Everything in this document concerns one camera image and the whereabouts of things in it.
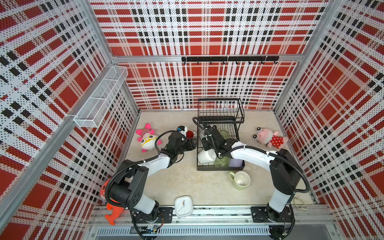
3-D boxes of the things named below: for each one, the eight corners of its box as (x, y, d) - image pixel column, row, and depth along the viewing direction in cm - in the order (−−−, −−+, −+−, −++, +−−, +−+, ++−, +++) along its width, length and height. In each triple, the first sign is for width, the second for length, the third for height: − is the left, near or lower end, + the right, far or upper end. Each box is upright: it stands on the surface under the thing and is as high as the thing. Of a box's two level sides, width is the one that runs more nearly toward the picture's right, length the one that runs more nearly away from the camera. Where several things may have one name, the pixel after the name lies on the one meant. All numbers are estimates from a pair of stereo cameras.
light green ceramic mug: (229, 191, 83) (232, 186, 75) (227, 177, 88) (230, 171, 80) (247, 191, 83) (252, 186, 75) (244, 177, 88) (248, 171, 80)
